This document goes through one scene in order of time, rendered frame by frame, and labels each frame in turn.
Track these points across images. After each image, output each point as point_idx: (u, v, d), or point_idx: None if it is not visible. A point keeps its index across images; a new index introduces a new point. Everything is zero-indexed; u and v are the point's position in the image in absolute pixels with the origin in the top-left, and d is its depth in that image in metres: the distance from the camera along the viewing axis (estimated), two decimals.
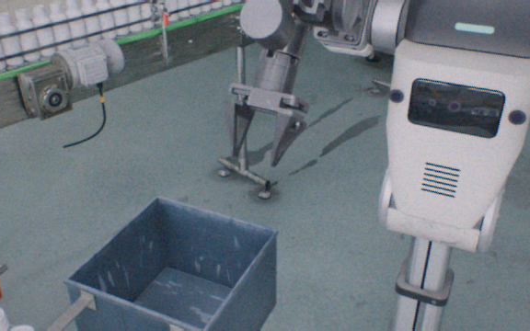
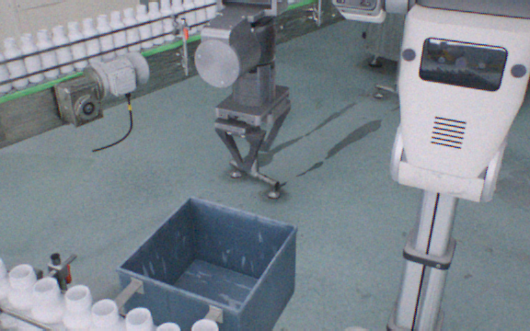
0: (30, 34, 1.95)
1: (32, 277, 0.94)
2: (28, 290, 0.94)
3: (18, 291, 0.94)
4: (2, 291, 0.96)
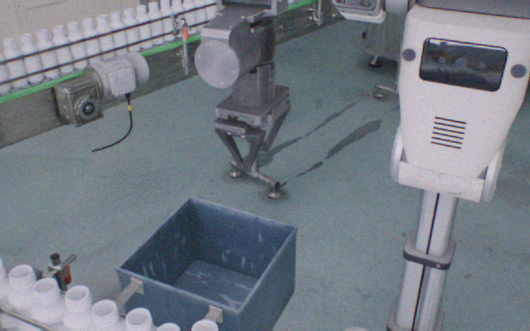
0: (30, 34, 1.95)
1: (32, 277, 0.94)
2: (28, 290, 0.94)
3: (18, 292, 0.94)
4: (2, 291, 0.96)
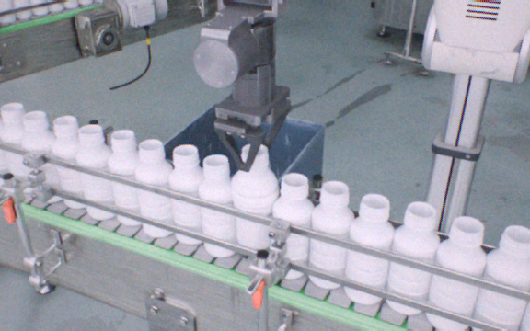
0: None
1: (76, 126, 0.95)
2: (72, 138, 0.95)
3: (63, 141, 0.95)
4: (45, 142, 0.97)
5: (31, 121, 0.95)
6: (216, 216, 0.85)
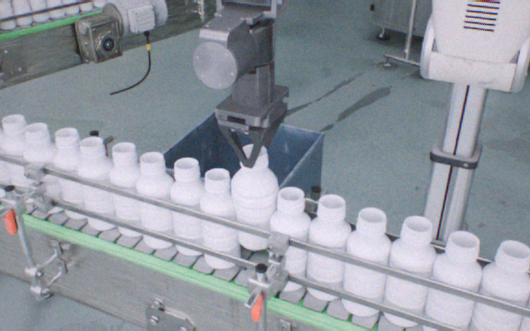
0: None
1: (77, 138, 0.96)
2: (74, 150, 0.96)
3: (64, 153, 0.95)
4: (46, 154, 0.97)
5: (32, 134, 0.96)
6: (216, 229, 0.86)
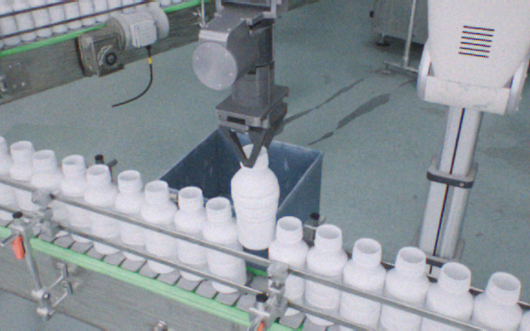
0: None
1: (84, 165, 0.99)
2: (80, 176, 0.99)
3: (72, 179, 0.98)
4: (52, 181, 1.00)
5: (40, 161, 0.99)
6: (220, 256, 0.89)
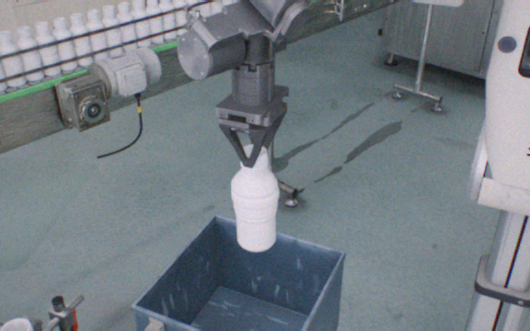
0: (28, 27, 1.73)
1: None
2: None
3: None
4: None
5: None
6: None
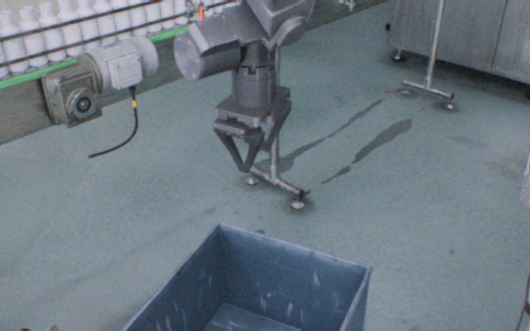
0: (11, 12, 1.56)
1: None
2: None
3: None
4: None
5: None
6: None
